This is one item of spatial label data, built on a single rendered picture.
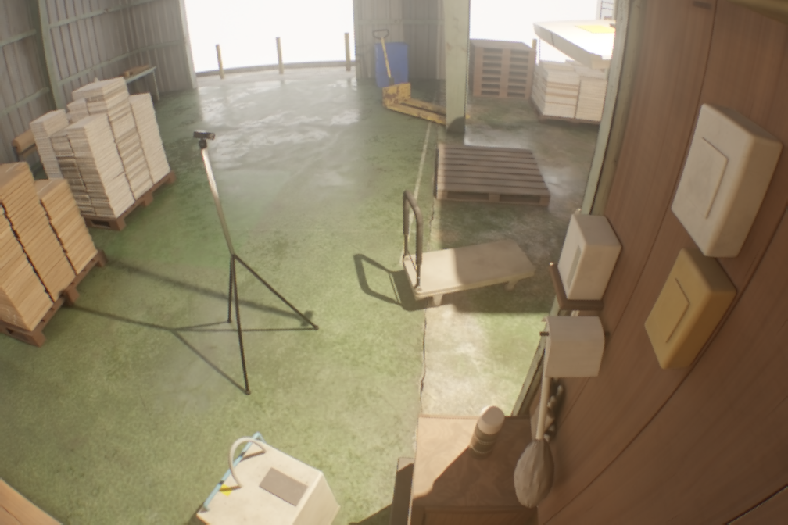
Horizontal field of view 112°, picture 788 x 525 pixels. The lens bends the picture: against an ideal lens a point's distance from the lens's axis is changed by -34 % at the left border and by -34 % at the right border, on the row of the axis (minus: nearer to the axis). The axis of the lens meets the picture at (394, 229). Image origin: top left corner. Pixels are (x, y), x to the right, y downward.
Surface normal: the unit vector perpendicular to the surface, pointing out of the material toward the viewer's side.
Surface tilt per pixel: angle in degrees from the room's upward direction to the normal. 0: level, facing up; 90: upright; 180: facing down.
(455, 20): 90
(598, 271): 90
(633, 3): 90
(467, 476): 0
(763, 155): 90
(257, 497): 0
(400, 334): 0
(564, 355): 63
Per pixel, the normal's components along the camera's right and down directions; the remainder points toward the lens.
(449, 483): -0.02, -0.82
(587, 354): -0.11, 0.13
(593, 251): -0.11, 0.57
